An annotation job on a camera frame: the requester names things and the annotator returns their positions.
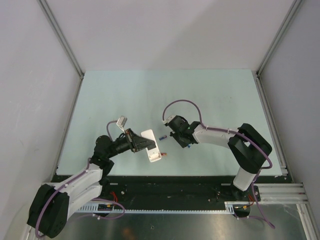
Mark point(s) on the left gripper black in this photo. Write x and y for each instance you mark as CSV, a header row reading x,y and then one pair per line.
x,y
138,143

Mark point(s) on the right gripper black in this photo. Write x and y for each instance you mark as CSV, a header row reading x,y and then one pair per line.
x,y
183,144

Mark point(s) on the white remote control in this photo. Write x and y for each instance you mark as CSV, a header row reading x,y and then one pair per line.
x,y
152,151

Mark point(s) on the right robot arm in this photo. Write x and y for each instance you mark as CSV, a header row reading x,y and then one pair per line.
x,y
248,147

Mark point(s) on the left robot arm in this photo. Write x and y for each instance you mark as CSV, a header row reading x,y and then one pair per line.
x,y
54,204

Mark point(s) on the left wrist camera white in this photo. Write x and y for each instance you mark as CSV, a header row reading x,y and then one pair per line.
x,y
121,123

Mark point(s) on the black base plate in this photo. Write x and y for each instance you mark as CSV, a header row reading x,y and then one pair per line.
x,y
173,192

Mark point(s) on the grey slotted cable duct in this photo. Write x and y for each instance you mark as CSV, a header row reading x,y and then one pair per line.
x,y
220,208

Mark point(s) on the left aluminium frame post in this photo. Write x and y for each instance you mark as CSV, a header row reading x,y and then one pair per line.
x,y
48,13

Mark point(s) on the aluminium frame post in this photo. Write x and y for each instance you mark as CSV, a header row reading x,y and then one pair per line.
x,y
48,13
280,34

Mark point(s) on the right aluminium frame post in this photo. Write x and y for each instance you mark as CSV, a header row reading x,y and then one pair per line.
x,y
280,34

